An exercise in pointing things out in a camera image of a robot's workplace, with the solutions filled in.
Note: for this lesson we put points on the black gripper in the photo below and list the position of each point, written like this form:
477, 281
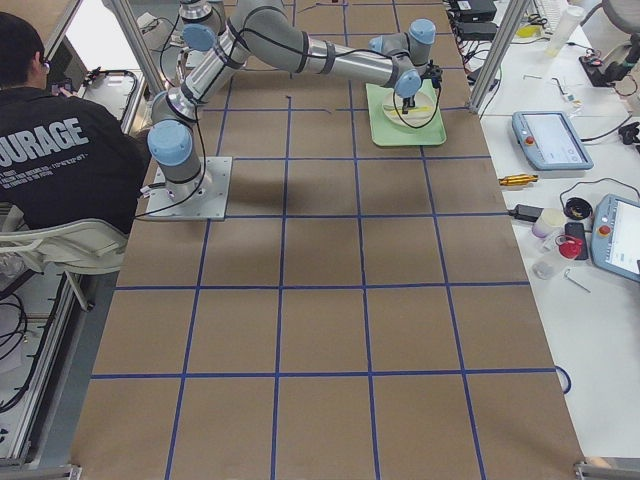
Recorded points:
409, 103

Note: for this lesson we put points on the white round plate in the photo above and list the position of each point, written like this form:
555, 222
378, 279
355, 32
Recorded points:
420, 99

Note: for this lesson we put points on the yellow plastic fork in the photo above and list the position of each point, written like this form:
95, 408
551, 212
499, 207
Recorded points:
408, 111

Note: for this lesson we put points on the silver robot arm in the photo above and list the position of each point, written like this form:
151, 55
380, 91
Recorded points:
261, 29
210, 13

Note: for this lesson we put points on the mint green tray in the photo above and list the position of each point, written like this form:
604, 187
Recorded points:
384, 133

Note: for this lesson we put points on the far teach pendant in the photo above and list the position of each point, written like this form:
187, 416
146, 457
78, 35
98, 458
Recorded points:
549, 141

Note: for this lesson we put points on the teach pendant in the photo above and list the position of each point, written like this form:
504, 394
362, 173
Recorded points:
615, 237
549, 141

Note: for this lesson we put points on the yellow brass tool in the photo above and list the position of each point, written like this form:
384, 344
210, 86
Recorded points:
518, 180

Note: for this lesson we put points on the black power adapter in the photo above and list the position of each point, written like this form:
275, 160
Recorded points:
526, 213

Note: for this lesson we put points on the white plastic cup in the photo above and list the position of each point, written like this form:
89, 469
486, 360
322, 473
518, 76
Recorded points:
550, 220

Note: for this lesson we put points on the black round bowl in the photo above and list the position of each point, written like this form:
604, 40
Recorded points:
577, 209

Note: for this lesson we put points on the black smartphone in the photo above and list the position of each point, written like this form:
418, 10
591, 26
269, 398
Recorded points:
577, 230

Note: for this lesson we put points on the red round lid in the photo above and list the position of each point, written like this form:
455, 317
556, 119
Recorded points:
569, 247

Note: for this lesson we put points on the clear plastic container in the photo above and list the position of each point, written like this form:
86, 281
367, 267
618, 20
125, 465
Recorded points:
548, 265

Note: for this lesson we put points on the metal hex key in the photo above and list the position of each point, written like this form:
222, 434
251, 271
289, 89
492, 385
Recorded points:
567, 276

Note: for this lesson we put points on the near teach pendant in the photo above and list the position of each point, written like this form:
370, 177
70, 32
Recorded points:
615, 237

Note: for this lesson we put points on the person in black shirt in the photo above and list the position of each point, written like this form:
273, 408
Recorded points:
63, 158

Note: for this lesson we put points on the white folding chair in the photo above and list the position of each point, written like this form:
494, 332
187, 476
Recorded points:
84, 247

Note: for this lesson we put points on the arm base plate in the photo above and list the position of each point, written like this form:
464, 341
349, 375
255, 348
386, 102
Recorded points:
204, 197

